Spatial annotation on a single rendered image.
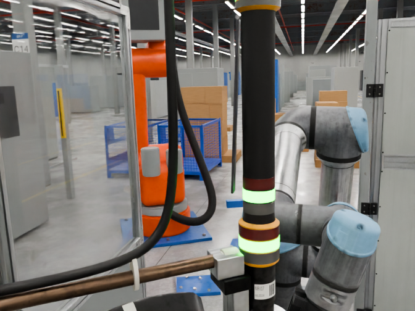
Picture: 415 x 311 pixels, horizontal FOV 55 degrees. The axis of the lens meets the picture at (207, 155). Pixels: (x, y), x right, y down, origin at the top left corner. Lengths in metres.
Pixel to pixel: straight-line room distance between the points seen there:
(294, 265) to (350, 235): 0.63
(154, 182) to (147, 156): 0.32
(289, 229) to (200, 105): 7.81
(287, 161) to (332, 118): 0.22
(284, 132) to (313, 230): 0.33
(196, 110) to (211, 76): 2.64
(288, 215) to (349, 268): 0.15
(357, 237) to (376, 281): 1.86
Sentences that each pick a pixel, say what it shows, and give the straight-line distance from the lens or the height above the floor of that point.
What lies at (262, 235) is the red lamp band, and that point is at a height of 1.57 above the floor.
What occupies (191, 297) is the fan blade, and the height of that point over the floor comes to 1.40.
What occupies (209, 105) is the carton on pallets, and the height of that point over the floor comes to 1.19.
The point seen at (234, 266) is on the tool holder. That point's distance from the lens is 0.42.
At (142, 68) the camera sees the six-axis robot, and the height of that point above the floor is 1.87.
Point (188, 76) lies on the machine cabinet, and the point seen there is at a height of 1.83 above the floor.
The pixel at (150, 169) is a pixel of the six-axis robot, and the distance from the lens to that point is 4.27.
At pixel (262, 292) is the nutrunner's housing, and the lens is 0.45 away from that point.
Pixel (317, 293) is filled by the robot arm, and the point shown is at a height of 1.39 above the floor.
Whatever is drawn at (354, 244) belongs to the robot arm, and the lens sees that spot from 0.65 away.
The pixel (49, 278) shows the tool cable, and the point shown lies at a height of 1.56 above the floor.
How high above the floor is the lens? 1.73
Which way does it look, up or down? 11 degrees down
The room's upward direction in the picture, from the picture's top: 2 degrees counter-clockwise
